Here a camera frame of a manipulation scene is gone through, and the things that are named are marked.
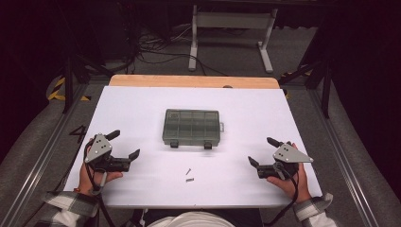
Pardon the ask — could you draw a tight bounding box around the person's left hand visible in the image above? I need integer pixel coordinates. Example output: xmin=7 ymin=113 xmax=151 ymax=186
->
xmin=78 ymin=137 xmax=124 ymax=196

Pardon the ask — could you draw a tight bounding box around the bundle of black floor cables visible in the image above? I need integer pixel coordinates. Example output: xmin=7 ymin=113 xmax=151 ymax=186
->
xmin=133 ymin=26 xmax=228 ymax=78

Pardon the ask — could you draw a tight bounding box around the yellow and black floor tape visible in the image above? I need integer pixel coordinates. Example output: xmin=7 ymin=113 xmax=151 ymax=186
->
xmin=46 ymin=77 xmax=93 ymax=102

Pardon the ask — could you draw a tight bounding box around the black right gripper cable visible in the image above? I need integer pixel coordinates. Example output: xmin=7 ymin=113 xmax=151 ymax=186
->
xmin=271 ymin=162 xmax=300 ymax=227

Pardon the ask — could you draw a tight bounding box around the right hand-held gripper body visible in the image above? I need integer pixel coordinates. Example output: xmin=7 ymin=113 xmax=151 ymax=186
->
xmin=257 ymin=143 xmax=314 ymax=180

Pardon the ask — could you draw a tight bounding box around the person's torso in white shirt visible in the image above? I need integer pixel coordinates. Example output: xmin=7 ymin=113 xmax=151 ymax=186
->
xmin=147 ymin=211 xmax=236 ymax=227

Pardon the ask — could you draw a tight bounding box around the black tripod stand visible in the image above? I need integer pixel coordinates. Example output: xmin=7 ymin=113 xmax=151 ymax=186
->
xmin=278 ymin=56 xmax=333 ymax=119
xmin=61 ymin=53 xmax=112 ymax=114

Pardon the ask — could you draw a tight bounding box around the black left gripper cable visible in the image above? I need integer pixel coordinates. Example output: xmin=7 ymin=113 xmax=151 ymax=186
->
xmin=83 ymin=143 xmax=116 ymax=227

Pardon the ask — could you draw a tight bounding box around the clear grey plastic organizer box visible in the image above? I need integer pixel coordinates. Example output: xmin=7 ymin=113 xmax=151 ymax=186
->
xmin=162 ymin=108 xmax=225 ymax=149

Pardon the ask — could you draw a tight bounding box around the metal floor rail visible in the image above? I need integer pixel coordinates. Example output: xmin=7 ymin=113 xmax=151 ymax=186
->
xmin=307 ymin=88 xmax=381 ymax=227
xmin=0 ymin=82 xmax=96 ymax=227

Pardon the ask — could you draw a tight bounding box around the grey metal stand frame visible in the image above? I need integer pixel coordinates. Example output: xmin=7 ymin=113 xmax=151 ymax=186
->
xmin=188 ymin=4 xmax=279 ymax=74

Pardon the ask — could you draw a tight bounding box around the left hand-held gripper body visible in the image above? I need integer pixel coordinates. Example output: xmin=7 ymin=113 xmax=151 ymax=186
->
xmin=84 ymin=133 xmax=132 ymax=173

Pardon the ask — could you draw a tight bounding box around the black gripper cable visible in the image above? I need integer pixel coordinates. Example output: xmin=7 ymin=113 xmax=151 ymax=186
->
xmin=271 ymin=162 xmax=300 ymax=227
xmin=83 ymin=143 xmax=116 ymax=227

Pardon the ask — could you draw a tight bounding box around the person's right hand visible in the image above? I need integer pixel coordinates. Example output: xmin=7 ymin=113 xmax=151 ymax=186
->
xmin=267 ymin=142 xmax=313 ymax=204

